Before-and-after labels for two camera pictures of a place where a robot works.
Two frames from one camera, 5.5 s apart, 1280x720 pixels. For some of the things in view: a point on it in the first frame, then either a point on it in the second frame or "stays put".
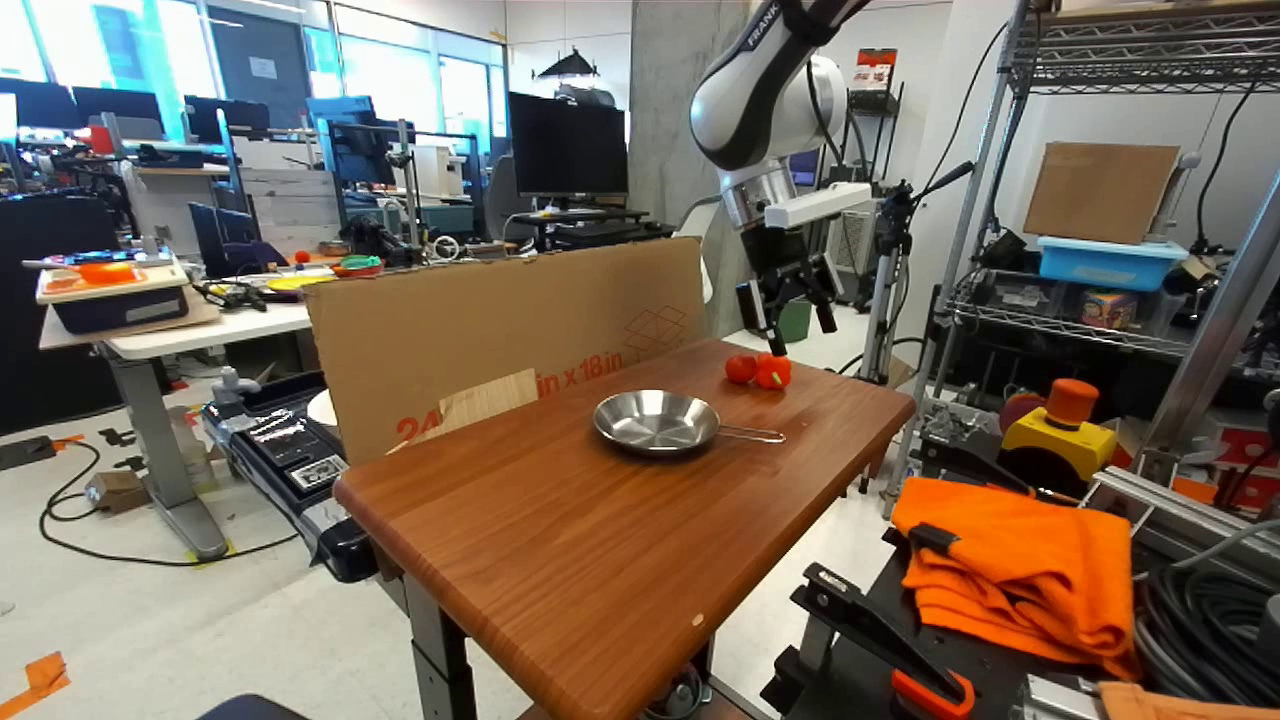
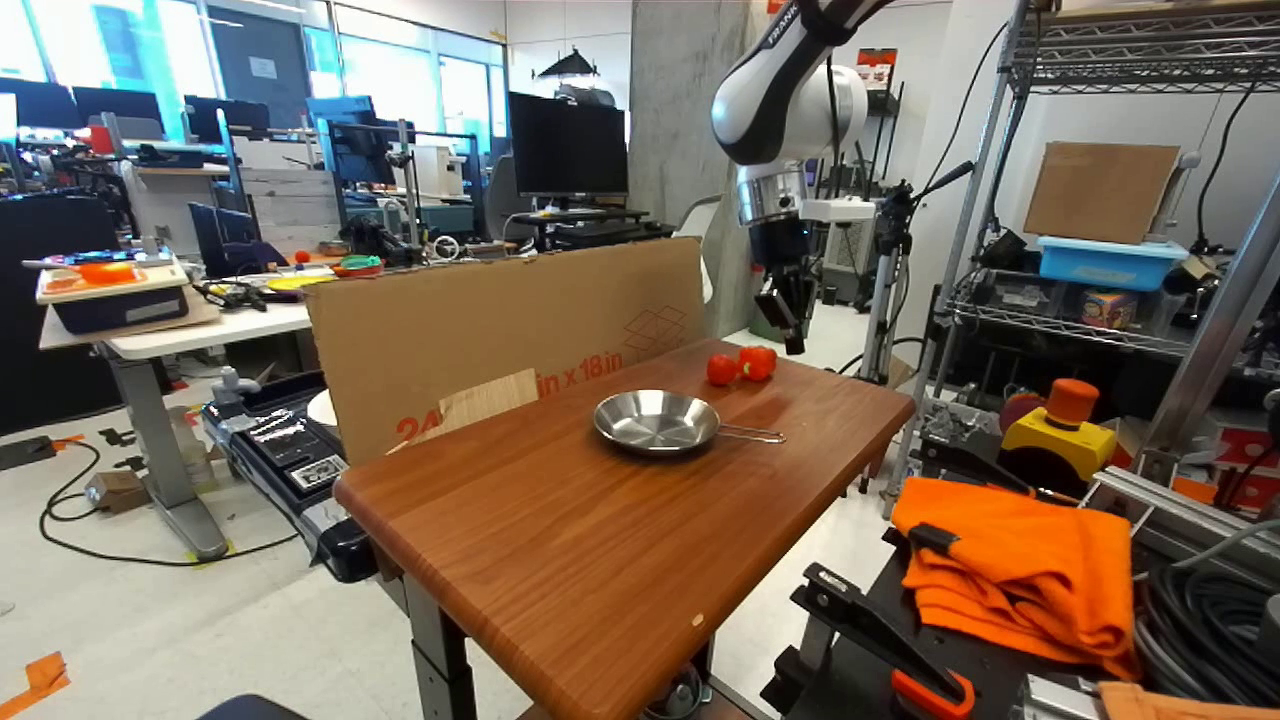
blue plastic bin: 1107,261 stays put
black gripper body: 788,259 stays put
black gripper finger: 823,292 to 801,318
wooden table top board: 618,566 stays put
